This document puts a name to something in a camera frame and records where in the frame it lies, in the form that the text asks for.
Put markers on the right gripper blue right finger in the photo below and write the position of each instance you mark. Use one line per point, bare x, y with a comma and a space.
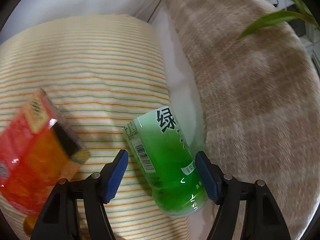
263, 218

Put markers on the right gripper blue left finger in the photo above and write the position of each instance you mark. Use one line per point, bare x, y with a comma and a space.
59, 216

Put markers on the green plastic cup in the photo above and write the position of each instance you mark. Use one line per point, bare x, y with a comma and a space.
160, 149

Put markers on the beige plaid blanket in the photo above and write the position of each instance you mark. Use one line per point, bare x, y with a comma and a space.
260, 100

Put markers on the striped cream cushion cover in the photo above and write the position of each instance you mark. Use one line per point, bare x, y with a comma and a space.
101, 71

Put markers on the green spider plant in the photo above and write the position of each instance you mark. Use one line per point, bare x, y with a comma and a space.
278, 17

